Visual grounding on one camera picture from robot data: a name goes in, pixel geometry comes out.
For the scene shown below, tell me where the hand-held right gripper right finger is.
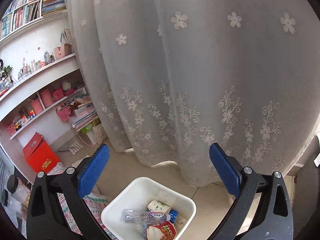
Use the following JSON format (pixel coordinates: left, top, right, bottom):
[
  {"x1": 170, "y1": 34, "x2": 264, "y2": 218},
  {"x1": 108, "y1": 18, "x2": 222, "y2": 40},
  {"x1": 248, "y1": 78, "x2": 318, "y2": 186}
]
[{"x1": 209, "y1": 142, "x2": 293, "y2": 240}]

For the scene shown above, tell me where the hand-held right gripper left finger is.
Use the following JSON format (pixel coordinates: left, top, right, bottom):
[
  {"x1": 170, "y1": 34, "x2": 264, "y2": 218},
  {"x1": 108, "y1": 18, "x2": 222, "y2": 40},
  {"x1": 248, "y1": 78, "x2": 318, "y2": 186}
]
[{"x1": 26, "y1": 144, "x2": 112, "y2": 240}]

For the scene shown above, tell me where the white plastic trash bin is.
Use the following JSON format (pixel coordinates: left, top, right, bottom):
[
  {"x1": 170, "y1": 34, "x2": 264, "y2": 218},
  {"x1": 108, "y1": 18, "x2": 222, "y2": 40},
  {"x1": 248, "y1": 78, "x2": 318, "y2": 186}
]
[{"x1": 101, "y1": 177, "x2": 197, "y2": 240}]

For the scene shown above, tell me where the crushed clear plastic bottle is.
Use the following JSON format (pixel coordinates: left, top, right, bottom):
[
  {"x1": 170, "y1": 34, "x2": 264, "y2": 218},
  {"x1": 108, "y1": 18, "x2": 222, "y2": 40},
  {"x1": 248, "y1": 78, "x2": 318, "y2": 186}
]
[{"x1": 122, "y1": 209, "x2": 167, "y2": 224}]

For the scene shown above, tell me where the white paper cup green print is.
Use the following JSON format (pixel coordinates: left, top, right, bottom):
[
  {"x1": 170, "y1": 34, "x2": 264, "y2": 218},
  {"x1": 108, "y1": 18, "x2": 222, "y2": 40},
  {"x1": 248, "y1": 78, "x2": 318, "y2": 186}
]
[{"x1": 147, "y1": 200, "x2": 172, "y2": 214}]

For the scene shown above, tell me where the red snack cup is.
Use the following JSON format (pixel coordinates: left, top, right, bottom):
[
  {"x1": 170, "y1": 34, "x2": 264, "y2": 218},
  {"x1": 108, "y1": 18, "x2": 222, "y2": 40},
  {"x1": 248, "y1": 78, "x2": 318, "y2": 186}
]
[{"x1": 146, "y1": 221, "x2": 177, "y2": 240}]

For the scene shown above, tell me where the white tile sample sheet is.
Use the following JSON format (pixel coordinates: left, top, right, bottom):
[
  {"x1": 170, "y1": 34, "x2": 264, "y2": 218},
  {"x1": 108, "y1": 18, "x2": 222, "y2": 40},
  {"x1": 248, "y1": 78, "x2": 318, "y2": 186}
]
[{"x1": 66, "y1": 142, "x2": 83, "y2": 154}]

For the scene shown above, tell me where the cream cloth bag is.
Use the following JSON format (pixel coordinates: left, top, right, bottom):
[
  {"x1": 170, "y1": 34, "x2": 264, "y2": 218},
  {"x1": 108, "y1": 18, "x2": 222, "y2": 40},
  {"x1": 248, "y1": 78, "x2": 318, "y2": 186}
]
[{"x1": 92, "y1": 126, "x2": 108, "y2": 143}]

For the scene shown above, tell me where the pink patterned tablecloth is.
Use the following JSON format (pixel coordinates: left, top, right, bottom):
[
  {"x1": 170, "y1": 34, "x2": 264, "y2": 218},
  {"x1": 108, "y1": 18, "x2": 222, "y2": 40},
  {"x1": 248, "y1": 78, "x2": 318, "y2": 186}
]
[{"x1": 47, "y1": 162, "x2": 118, "y2": 240}]

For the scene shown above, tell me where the stack of paper folders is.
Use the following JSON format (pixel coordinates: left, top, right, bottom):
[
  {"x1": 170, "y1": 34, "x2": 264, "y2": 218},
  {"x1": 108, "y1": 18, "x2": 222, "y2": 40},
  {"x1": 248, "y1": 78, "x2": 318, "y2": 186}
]
[{"x1": 70, "y1": 100, "x2": 98, "y2": 130}]

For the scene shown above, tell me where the red cardboard box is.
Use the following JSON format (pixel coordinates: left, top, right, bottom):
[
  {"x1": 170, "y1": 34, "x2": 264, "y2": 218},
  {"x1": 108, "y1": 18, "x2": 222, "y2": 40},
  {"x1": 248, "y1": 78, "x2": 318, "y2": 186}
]
[{"x1": 23, "y1": 132, "x2": 61, "y2": 174}]

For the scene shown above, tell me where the pink hanging basket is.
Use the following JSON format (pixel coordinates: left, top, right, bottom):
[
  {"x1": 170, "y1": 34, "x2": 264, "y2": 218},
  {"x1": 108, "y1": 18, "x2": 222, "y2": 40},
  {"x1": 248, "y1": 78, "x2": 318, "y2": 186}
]
[{"x1": 56, "y1": 105, "x2": 73, "y2": 122}]

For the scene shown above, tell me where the large black lid plastic jar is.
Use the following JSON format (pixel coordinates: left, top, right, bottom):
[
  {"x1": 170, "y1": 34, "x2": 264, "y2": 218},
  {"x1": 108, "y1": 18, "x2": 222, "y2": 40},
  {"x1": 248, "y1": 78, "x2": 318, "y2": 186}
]
[{"x1": 7, "y1": 175, "x2": 32, "y2": 205}]

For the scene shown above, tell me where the pink pen holder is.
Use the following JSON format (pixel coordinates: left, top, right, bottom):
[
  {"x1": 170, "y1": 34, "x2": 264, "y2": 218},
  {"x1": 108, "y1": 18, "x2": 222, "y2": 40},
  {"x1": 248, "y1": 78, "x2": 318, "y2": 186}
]
[{"x1": 30, "y1": 98, "x2": 43, "y2": 115}]

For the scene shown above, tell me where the dark furniture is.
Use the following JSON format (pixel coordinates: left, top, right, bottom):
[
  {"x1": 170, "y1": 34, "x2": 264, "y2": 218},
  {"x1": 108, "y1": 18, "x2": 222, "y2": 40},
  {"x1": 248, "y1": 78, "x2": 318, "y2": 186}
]
[{"x1": 295, "y1": 135, "x2": 320, "y2": 230}]

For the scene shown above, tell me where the pink round container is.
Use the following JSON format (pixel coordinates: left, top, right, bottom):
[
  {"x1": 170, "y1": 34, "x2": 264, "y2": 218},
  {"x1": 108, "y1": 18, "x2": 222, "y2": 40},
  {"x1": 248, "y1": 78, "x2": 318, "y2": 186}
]
[{"x1": 39, "y1": 88, "x2": 54, "y2": 108}]

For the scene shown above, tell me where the white floral lace curtain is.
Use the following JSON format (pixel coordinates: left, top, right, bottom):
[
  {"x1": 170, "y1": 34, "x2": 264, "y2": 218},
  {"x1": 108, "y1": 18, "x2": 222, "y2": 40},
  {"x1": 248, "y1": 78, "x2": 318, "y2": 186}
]
[{"x1": 62, "y1": 0, "x2": 320, "y2": 188}]

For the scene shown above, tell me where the white bookshelf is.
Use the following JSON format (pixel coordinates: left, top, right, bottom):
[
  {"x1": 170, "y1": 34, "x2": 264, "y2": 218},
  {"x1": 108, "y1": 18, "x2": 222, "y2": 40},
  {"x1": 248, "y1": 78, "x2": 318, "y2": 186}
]
[{"x1": 0, "y1": 0, "x2": 88, "y2": 140}]

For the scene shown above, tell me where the pink bag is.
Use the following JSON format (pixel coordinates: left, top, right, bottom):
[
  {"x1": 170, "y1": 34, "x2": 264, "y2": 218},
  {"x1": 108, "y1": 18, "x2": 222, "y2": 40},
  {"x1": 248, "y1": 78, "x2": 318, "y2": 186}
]
[{"x1": 54, "y1": 43, "x2": 73, "y2": 60}]

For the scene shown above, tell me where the small potted plant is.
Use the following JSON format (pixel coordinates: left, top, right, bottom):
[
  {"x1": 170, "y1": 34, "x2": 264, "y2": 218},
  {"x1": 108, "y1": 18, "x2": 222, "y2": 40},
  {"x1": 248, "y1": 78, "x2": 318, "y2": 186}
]
[{"x1": 2, "y1": 65, "x2": 13, "y2": 79}]

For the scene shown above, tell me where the row of upright books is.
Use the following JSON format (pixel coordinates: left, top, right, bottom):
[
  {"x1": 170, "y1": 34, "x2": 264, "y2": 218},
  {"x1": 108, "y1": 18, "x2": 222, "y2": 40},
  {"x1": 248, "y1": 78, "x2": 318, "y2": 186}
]
[{"x1": 0, "y1": 0, "x2": 42, "y2": 39}]

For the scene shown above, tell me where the stack of flat books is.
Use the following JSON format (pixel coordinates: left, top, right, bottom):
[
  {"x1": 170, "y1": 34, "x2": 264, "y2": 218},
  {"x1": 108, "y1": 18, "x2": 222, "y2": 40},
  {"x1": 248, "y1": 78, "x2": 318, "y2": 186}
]
[{"x1": 41, "y1": 0, "x2": 67, "y2": 18}]

